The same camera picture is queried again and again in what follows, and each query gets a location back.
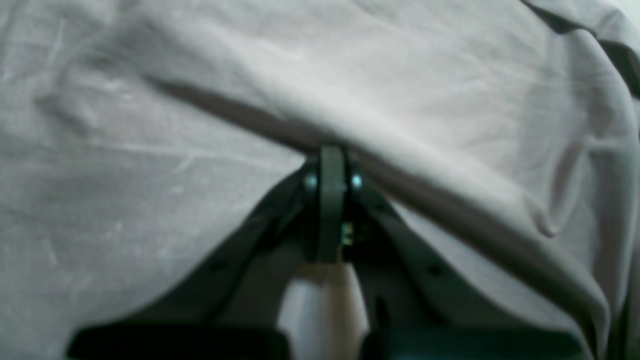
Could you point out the pink t-shirt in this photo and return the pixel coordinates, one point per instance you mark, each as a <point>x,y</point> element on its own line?
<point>136,134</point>

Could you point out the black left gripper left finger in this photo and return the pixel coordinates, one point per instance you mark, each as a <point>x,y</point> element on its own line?
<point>227,307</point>

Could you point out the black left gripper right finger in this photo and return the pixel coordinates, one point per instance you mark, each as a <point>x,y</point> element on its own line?
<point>418,306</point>

